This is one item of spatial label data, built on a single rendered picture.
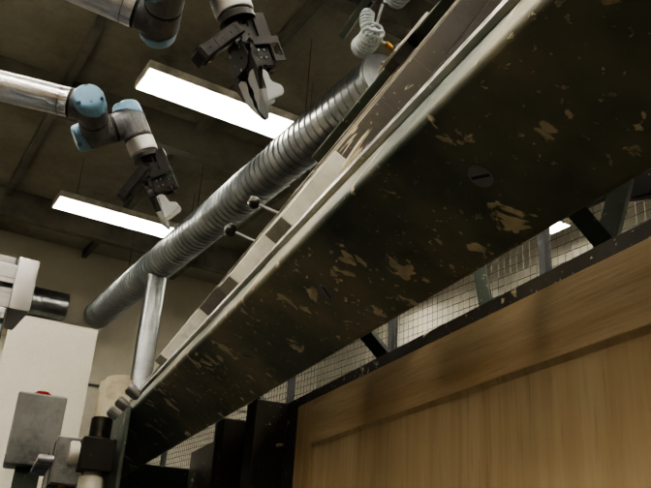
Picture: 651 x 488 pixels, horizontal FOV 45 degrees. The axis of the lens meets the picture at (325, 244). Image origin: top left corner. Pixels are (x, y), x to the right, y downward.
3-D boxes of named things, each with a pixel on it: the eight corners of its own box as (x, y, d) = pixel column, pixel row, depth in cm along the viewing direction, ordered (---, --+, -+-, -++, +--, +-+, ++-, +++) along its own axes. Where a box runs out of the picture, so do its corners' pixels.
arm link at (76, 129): (66, 112, 199) (108, 100, 202) (71, 135, 209) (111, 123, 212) (76, 137, 196) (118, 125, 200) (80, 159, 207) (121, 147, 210)
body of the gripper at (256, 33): (288, 62, 146) (266, 5, 148) (249, 65, 141) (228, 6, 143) (269, 81, 152) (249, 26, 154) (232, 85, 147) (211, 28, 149)
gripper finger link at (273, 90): (294, 108, 145) (278, 64, 146) (268, 112, 141) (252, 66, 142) (287, 116, 147) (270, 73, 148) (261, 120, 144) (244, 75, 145)
